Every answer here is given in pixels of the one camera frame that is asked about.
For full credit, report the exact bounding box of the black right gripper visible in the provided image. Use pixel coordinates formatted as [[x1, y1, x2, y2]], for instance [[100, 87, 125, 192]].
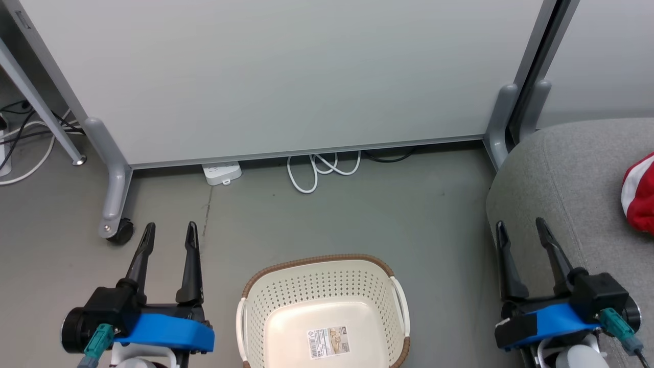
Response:
[[495, 217, 642, 328]]

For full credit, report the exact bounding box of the red and white garment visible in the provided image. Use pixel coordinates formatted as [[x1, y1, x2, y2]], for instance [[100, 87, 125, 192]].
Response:
[[621, 152, 654, 234]]

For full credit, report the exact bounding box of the black caster wheel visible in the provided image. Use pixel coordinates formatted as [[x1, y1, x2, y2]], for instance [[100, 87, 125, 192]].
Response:
[[106, 218, 135, 245]]

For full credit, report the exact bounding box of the black cable bundle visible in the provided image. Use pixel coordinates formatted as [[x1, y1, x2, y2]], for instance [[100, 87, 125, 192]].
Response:
[[0, 100, 85, 170]]

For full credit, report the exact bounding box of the cream perforated laundry basket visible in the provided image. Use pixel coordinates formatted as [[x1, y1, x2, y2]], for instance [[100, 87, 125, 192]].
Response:
[[236, 254, 411, 368]]

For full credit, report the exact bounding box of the white power strip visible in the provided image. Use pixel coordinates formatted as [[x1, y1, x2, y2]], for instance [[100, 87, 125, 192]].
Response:
[[202, 162, 243, 186]]

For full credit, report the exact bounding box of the thin black floor cable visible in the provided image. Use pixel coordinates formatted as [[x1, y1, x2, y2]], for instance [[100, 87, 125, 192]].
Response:
[[363, 147, 416, 164]]

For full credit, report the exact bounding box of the grey partition leg with caster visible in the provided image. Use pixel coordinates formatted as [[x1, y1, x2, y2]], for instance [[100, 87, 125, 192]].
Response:
[[84, 117, 134, 239]]

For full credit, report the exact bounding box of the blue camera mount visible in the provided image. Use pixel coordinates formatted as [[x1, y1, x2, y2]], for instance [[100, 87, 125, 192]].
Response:
[[114, 312, 216, 354], [494, 302, 604, 352]]

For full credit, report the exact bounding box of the grey metal table leg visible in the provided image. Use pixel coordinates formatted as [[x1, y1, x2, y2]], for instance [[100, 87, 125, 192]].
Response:
[[0, 38, 87, 167]]

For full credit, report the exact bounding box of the looped white cable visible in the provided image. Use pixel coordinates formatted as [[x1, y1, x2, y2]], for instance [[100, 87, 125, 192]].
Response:
[[286, 151, 362, 195]]

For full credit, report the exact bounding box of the long white cable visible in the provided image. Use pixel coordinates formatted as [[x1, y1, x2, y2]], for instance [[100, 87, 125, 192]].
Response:
[[0, 109, 71, 186]]

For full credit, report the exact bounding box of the teal cable connector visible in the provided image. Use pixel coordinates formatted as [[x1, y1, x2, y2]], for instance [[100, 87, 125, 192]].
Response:
[[598, 307, 650, 368], [77, 323, 116, 368]]

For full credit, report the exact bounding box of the narrow white partition panel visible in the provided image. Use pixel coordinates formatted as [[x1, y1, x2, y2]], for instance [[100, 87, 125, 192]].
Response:
[[511, 0, 654, 131]]

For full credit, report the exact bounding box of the paper label sticker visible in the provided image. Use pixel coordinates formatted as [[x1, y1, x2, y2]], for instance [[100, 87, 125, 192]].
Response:
[[307, 326, 352, 360]]

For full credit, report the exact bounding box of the grey fabric sofa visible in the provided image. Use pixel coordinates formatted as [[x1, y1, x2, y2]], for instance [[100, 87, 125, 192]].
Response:
[[485, 119, 654, 368]]

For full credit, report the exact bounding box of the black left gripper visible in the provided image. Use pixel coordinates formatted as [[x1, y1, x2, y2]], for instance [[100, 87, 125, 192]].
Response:
[[61, 221, 206, 354]]

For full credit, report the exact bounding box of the large white partition panel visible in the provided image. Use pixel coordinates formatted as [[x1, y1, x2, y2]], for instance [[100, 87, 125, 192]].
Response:
[[0, 0, 560, 169]]

